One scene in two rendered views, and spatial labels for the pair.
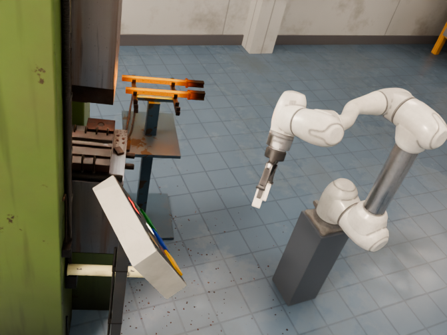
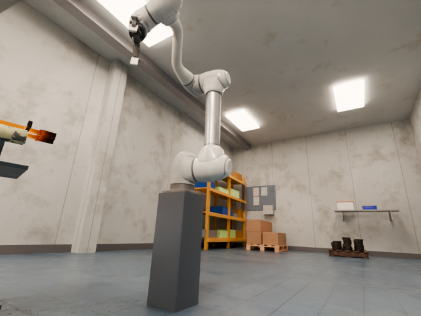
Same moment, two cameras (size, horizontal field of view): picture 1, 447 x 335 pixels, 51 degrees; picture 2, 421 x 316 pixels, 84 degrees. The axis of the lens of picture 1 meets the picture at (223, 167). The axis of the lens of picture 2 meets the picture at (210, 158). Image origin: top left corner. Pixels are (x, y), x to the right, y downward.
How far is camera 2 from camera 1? 1.92 m
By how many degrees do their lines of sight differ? 61
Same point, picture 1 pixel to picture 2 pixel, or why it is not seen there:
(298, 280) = (178, 260)
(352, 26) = (143, 237)
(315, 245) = (181, 203)
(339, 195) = (185, 153)
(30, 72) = not seen: outside the picture
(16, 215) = not seen: outside the picture
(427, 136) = (222, 72)
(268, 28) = (91, 232)
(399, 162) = (213, 99)
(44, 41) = not seen: outside the picture
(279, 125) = (136, 13)
